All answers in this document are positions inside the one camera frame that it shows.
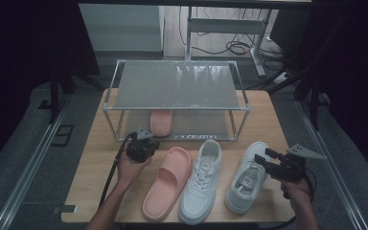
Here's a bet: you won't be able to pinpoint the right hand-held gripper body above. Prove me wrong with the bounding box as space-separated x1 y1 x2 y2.
266 143 328 183

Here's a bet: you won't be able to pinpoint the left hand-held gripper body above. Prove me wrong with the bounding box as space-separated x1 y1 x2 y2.
126 126 161 163

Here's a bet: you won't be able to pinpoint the pink slipper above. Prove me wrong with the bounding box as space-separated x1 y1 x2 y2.
149 109 175 138
142 146 193 222

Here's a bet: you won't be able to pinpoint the white sneaker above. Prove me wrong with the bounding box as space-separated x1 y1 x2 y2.
224 141 271 216
177 139 223 226

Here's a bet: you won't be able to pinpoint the metal frame grey shoe rack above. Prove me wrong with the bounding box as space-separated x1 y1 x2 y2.
102 59 252 142

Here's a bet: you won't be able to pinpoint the person's right hand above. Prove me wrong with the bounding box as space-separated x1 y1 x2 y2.
279 176 311 201

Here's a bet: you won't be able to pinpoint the person's left hand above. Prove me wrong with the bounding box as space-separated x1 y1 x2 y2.
116 149 152 190

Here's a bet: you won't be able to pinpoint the black metal stand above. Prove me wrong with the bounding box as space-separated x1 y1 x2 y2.
267 18 343 130
37 57 104 125

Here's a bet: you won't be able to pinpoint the white power strip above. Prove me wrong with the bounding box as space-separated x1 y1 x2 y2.
272 72 293 85

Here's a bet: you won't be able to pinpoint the grey cabinet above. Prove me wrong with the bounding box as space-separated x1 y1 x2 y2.
78 3 165 52

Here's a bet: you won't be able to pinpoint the right hand-held gripper black cable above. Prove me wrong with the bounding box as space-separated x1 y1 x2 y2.
301 168 318 203

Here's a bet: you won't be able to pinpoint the hand-held gripper black cable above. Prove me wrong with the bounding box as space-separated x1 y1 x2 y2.
98 133 137 209
301 168 318 203

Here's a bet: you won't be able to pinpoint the left hand-held gripper black cable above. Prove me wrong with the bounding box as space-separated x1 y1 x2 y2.
98 133 137 209

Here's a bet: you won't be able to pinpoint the aluminium floor rail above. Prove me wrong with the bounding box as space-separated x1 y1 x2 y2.
295 100 368 230
0 95 73 230

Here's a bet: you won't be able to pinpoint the black floor cables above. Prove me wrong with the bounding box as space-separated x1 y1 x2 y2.
178 6 286 62

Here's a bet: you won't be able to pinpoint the white desk frame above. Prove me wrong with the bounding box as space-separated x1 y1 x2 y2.
185 6 267 79

